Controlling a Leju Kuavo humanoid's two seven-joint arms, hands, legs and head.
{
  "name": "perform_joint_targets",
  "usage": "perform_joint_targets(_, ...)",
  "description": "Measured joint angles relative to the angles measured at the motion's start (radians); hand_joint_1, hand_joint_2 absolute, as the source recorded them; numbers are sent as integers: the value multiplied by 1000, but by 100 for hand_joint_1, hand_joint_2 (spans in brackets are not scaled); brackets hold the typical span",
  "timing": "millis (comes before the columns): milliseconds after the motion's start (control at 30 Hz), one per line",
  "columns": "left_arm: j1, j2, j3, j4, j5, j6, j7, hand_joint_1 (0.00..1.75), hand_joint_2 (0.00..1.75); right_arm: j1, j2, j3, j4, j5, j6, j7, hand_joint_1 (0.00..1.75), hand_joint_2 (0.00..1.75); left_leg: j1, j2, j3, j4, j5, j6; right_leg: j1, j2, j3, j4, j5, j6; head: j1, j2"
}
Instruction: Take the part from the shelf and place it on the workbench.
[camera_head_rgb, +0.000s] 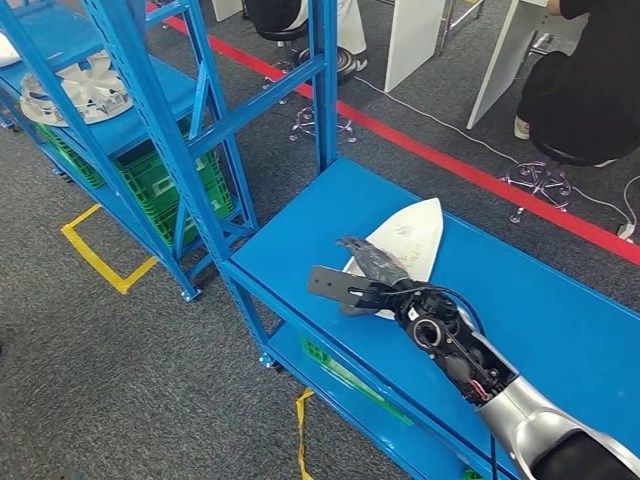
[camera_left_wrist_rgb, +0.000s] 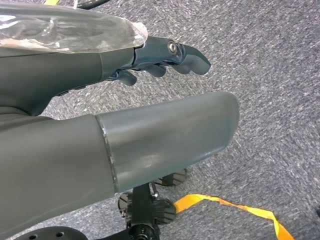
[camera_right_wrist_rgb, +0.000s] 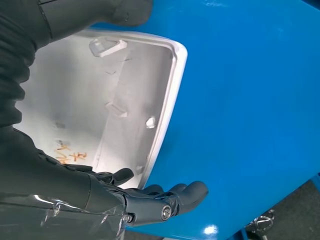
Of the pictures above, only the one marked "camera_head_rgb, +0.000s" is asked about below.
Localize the chrome desk leg frame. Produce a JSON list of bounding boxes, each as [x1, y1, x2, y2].
[[438, 0, 487, 53]]

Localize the white floor cable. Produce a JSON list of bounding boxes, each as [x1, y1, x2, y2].
[[355, 76, 640, 230]]

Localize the person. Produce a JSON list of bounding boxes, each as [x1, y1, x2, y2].
[[245, 0, 370, 73], [515, 0, 640, 168]]

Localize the small white plastic part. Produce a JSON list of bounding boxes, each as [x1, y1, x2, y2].
[[0, 31, 22, 69]]

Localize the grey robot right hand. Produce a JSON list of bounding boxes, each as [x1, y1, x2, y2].
[[336, 236, 412, 319]]

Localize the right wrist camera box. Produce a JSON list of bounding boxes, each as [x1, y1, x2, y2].
[[306, 264, 398, 310]]

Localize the white plastic fan part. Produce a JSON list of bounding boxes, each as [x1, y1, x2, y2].
[[20, 51, 135, 127]]

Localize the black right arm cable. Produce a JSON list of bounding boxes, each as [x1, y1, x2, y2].
[[349, 284, 500, 480]]

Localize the blue metal shelf rack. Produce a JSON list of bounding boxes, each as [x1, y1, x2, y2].
[[82, 0, 640, 480], [0, 0, 259, 303]]

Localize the white plastic shell part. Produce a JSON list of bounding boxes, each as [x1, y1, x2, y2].
[[342, 197, 445, 321]]

